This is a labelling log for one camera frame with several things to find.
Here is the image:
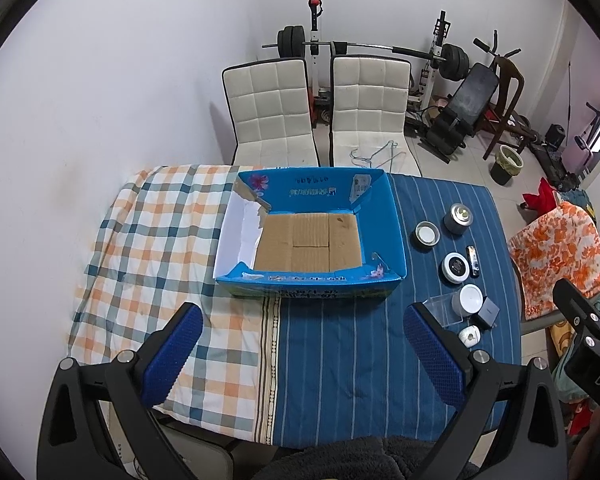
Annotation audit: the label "small silver round tin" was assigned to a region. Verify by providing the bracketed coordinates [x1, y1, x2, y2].
[413, 220, 441, 250]

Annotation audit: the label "clear acrylic box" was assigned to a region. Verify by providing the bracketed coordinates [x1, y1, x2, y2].
[424, 294, 463, 328]

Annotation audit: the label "white padded chair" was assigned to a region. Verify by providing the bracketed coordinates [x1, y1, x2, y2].
[222, 58, 320, 168]
[329, 54, 422, 177]

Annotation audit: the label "dark waste bin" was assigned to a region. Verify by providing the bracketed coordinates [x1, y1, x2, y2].
[490, 144, 524, 185]

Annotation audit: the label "barbell with black plates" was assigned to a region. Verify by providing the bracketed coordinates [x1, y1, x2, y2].
[262, 25, 470, 81]

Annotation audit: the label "dark grey charger block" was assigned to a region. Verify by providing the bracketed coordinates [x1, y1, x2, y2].
[471, 297, 501, 330]

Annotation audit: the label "blue cardboard box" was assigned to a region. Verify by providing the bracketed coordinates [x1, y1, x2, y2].
[213, 167, 407, 298]

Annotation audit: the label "right white padded chair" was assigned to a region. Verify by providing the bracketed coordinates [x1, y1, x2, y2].
[329, 54, 422, 177]

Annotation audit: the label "black weight bench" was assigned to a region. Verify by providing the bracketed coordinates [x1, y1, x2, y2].
[420, 63, 498, 164]

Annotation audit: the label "orange checked cloth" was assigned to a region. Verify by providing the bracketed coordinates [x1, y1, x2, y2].
[68, 165, 279, 444]

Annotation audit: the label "small white round earbud case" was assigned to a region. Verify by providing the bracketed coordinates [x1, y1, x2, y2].
[458, 325, 481, 349]

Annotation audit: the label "wire clothes hangers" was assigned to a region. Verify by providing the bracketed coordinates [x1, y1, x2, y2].
[350, 140, 406, 171]

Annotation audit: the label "blue striped cloth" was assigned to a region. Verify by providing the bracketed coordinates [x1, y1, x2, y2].
[272, 176, 521, 448]

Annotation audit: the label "red cloth on floor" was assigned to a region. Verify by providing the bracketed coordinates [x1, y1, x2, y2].
[519, 177, 557, 216]

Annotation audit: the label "white round black-top case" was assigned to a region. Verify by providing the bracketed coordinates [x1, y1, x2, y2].
[440, 252, 470, 285]

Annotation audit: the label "grey round tin with lens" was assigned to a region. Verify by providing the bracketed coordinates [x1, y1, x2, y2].
[443, 203, 474, 236]

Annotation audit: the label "left white padded chair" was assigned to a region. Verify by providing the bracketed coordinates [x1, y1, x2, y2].
[222, 58, 320, 168]

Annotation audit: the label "white round jar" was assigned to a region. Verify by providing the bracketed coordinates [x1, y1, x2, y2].
[452, 284, 483, 318]

